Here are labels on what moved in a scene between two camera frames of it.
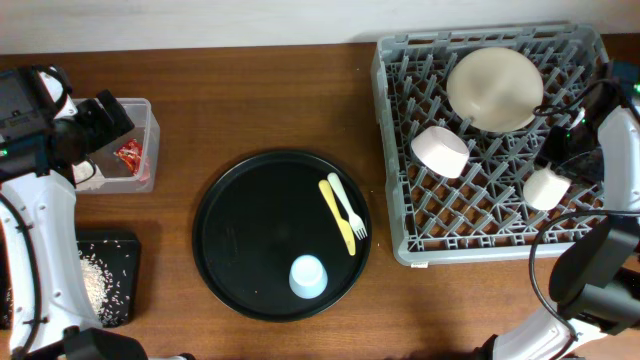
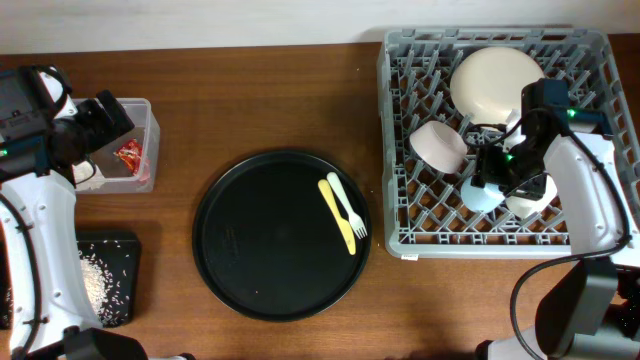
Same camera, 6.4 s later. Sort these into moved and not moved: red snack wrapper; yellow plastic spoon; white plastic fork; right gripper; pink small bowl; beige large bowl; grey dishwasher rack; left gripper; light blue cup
Moved: light blue cup; right gripper; pink small bowl
Not moved: red snack wrapper; white plastic fork; beige large bowl; yellow plastic spoon; left gripper; grey dishwasher rack
